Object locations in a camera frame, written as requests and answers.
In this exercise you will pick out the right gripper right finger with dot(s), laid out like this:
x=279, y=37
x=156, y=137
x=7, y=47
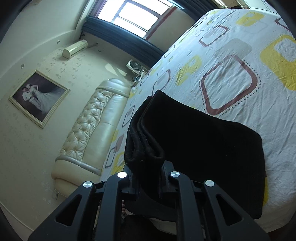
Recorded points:
x=206, y=212

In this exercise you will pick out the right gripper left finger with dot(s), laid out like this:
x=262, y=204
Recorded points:
x=91, y=212

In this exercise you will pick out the black pants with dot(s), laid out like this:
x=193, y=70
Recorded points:
x=200, y=146

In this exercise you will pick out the cream tufted leather headboard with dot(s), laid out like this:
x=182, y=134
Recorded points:
x=84, y=151

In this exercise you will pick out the framed wedding photo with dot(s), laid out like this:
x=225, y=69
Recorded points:
x=37, y=97

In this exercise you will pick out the patterned white bed sheet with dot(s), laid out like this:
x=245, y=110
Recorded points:
x=235, y=65

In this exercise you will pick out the small white desk fan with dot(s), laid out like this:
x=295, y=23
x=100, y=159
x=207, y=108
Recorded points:
x=136, y=69

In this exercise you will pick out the dark blue curtain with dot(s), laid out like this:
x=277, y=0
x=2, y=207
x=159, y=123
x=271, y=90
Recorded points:
x=149, y=51

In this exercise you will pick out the bright window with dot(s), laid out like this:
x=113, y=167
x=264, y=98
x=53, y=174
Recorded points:
x=138, y=17

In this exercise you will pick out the white wall air conditioner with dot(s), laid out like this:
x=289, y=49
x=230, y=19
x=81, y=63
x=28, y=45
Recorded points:
x=74, y=49

